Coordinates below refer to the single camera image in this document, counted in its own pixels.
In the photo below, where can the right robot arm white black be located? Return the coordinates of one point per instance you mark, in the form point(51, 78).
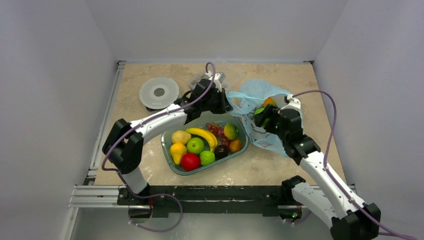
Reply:
point(347, 216)

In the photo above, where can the yellow fake banana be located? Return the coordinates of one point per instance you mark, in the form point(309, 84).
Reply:
point(205, 134)

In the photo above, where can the light blue plastic bag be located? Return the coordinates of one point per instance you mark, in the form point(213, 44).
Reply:
point(248, 102)

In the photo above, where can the white filament spool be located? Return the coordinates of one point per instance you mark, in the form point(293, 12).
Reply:
point(158, 93)

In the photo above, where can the yellow fake pear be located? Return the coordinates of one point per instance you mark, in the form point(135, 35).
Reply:
point(177, 151)

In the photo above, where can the clear plastic screw box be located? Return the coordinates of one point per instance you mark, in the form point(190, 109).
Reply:
point(233, 76)

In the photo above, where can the orange fake fruit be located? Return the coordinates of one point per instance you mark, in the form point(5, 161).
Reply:
point(235, 146)

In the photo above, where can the red fake grapes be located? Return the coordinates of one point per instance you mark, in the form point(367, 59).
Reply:
point(218, 131)

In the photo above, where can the green fake cabbage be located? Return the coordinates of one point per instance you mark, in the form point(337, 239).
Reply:
point(207, 157)

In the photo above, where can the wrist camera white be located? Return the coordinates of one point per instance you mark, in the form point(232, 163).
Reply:
point(217, 78)
point(292, 103)

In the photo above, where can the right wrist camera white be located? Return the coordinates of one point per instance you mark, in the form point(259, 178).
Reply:
point(292, 103)

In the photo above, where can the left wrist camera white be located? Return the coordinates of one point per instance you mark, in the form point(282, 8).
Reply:
point(217, 78)

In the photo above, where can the red fake apple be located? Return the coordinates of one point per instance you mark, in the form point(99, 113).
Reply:
point(190, 162)

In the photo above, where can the pale yellow fake lemon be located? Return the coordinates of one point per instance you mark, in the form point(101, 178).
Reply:
point(180, 137)

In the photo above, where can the orange fake peach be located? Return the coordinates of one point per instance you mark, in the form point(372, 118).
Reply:
point(269, 101)

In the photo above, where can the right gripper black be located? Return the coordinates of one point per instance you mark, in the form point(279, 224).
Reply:
point(265, 117)

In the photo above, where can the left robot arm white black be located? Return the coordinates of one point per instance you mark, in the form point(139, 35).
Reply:
point(124, 144)

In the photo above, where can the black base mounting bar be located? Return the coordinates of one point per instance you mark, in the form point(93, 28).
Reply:
point(269, 201)

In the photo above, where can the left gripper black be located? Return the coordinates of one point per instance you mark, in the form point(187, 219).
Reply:
point(224, 106)

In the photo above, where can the green yellow fake mango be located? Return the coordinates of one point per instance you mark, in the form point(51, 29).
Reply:
point(231, 131)

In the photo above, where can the dark purple fake plum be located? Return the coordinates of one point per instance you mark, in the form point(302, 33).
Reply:
point(221, 152)

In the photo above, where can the green fake apple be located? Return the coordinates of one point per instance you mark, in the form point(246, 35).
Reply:
point(195, 145)

